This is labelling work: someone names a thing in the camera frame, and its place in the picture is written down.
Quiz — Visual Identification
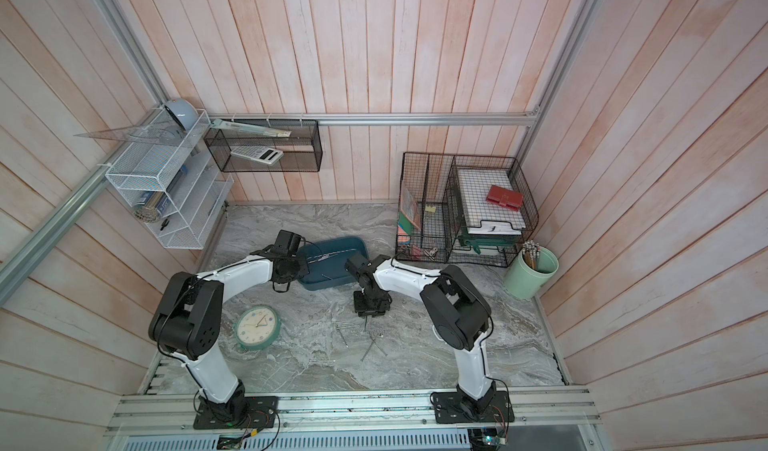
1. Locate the teal plastic storage box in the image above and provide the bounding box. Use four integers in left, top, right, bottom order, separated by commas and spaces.
297, 236, 368, 291

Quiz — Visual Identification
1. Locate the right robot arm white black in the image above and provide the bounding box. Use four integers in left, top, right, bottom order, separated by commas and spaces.
345, 253, 496, 414

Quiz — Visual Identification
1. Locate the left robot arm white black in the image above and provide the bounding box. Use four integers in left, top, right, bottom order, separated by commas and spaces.
148, 230, 308, 425

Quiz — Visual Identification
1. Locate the white calculator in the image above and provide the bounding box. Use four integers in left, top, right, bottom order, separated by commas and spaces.
231, 145, 284, 166

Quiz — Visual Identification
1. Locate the white paper stack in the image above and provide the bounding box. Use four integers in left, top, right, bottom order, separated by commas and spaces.
457, 167, 526, 235

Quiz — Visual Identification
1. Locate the mint green pen cup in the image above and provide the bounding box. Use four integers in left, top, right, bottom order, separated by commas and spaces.
504, 240, 559, 300

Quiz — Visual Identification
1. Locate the red wallet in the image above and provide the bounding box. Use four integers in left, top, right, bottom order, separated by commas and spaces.
486, 185, 524, 211

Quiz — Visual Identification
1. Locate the blue grey round speaker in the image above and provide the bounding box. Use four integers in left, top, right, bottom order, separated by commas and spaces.
163, 98, 199, 131

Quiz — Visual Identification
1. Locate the clear triangle ruler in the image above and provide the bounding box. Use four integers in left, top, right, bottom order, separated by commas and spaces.
76, 122, 185, 146

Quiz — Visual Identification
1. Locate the green round wall clock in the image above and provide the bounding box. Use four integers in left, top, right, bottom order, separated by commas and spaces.
234, 305, 282, 351

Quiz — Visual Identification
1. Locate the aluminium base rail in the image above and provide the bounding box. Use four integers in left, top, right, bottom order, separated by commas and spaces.
105, 386, 602, 436

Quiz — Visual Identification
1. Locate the black wire desk organizer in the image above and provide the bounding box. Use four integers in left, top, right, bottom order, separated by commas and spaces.
395, 151, 539, 268

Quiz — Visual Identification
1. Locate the black wire wall basket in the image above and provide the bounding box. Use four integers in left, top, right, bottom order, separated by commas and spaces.
204, 118, 323, 173

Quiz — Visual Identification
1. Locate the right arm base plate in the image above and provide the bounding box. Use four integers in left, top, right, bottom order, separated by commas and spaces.
430, 387, 515, 424

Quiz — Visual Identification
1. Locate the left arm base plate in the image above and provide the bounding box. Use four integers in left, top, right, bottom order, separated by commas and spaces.
193, 396, 279, 430

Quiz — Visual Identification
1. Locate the white wire wall shelf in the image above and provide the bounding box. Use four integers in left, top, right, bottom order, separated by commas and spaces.
106, 109, 233, 250

